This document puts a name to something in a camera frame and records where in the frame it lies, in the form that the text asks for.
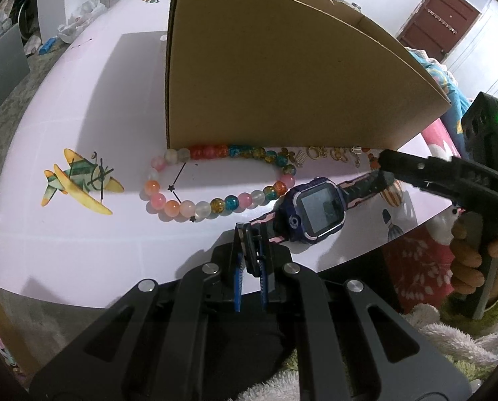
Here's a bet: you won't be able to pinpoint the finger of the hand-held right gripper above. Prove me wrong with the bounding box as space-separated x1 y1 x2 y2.
377 149 498 215

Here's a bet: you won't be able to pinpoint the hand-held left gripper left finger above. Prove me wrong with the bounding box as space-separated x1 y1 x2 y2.
29 222 256 401

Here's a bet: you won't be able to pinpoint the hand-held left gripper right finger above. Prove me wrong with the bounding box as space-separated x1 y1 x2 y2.
254 225 471 401

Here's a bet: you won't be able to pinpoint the gold butterfly charm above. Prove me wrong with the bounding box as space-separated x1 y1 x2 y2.
329 147 354 163

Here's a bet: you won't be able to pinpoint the purple smart watch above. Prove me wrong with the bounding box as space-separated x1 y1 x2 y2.
249 171 396 246

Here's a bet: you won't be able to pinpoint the large colourful bead bracelet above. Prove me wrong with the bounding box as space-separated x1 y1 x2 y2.
140 144 296 223

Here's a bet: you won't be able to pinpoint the brown cardboard box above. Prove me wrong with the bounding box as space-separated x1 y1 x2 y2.
164 0 454 154

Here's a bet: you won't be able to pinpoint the person's right hand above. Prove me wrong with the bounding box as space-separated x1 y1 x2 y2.
450 215 498 301

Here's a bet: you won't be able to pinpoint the black pants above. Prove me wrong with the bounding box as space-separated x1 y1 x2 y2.
216 312 300 385

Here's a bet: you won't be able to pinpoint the blue patterned quilt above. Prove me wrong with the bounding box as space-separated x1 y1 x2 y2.
405 46 472 135

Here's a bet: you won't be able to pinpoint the pink printed blanket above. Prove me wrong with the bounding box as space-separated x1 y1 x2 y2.
378 117 469 315

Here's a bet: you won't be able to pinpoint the brown door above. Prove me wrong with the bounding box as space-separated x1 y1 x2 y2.
397 0 482 63

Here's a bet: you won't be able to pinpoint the white plastic bag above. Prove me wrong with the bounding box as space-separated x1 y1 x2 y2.
57 0 108 44

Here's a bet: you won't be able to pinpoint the grey box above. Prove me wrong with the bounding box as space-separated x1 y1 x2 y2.
0 21 30 126

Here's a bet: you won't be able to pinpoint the black wheel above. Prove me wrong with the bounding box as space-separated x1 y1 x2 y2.
12 0 39 39

